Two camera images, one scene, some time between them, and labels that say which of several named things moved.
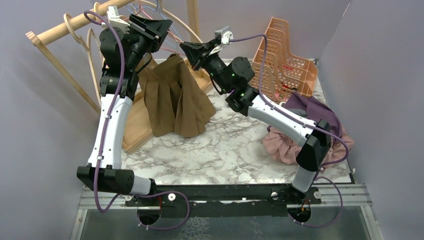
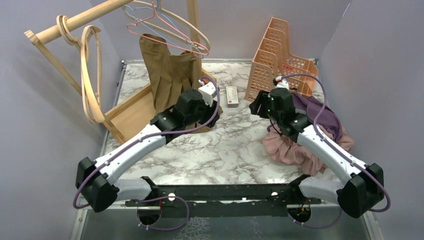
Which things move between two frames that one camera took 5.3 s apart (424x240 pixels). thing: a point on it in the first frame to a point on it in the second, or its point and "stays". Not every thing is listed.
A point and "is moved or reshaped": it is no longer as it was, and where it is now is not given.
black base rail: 222,200 stays
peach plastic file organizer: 283,74 stays
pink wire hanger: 176,38 to 188,39
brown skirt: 176,105 is moved or reshaped
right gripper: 196,52 to 263,97
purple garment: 315,110 stays
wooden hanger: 95,6 to 92,100
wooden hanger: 80,41 to 61,21
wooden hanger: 160,7 to 164,31
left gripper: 156,28 to 210,111
